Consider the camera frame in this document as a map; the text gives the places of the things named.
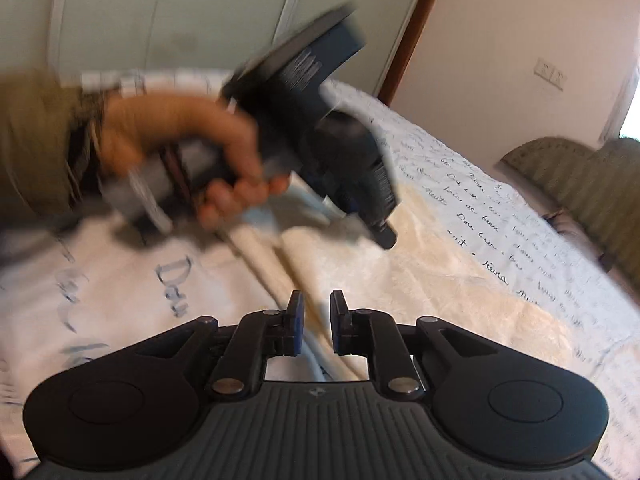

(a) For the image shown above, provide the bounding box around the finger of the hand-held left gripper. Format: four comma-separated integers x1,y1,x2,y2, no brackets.
350,157,402,252

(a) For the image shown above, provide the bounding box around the window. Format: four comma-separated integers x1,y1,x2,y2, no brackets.
599,62,640,142

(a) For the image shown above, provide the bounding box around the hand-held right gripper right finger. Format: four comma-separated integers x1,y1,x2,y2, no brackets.
328,288,482,402

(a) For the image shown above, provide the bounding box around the green padded headboard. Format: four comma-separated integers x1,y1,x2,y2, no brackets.
499,136,640,273

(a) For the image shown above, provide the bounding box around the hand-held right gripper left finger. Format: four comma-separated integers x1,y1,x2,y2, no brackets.
159,289,306,402

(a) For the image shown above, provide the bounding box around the cream fuzzy blanket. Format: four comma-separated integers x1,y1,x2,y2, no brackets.
220,180,640,382

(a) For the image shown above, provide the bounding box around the person's left hand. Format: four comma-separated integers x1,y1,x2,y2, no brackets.
101,96,292,232

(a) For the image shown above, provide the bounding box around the brown wooden frame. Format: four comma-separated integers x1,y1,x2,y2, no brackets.
377,0,454,109

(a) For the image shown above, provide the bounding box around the white script printed blanket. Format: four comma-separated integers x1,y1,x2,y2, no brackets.
0,67,640,480

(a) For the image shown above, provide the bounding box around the flower patterned wardrobe door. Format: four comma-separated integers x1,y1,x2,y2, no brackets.
0,0,437,98

